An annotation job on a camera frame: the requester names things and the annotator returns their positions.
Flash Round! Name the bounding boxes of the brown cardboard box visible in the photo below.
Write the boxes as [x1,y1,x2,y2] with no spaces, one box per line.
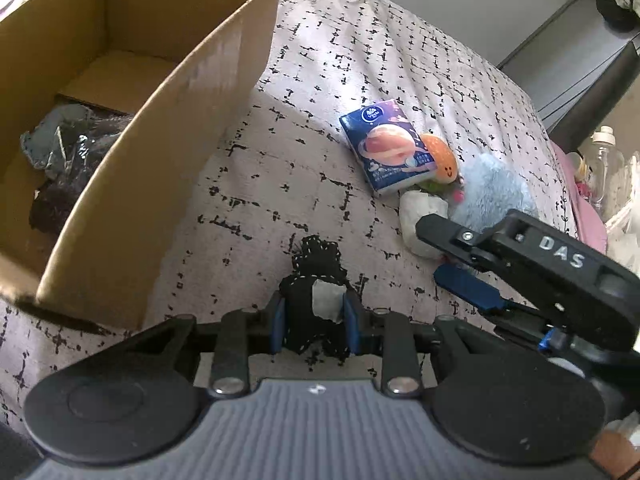
[0,0,285,331]

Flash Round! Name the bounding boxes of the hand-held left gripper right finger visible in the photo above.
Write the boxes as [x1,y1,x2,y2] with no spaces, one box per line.
[343,290,521,400]

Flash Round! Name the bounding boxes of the black panel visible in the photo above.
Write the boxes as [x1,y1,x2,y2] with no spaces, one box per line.
[546,40,640,154]

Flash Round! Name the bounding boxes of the grey plastic bag with dark cloth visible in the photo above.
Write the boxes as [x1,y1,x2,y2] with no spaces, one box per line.
[20,103,137,234]

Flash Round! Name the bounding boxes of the blue tissue pack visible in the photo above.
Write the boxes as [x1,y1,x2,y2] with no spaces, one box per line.
[338,100,435,192]

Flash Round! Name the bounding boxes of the person's right forearm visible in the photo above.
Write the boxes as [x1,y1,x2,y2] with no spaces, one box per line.
[589,429,640,480]

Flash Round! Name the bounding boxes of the white sock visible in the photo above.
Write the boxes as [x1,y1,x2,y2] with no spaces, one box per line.
[398,189,451,260]

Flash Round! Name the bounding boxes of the pink cloth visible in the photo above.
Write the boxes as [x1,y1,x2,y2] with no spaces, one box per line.
[549,140,609,257]

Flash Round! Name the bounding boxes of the orange burger plush toy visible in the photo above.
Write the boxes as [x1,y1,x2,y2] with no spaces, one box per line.
[419,133,466,197]

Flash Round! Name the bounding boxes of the light blue fluffy towel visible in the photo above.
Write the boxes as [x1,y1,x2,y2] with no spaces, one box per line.
[446,152,537,272]

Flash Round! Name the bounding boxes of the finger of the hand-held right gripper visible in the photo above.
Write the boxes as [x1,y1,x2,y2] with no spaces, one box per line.
[433,264,544,326]
[415,214,506,274]

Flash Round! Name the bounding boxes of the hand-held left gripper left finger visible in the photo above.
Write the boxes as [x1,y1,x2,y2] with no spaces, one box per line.
[112,292,288,400]

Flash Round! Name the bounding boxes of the grey black-marked printed blanket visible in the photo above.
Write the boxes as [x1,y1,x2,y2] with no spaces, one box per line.
[0,0,584,441]

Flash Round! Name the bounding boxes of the clear plastic bottle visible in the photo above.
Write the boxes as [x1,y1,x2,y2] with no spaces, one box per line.
[579,126,634,222]

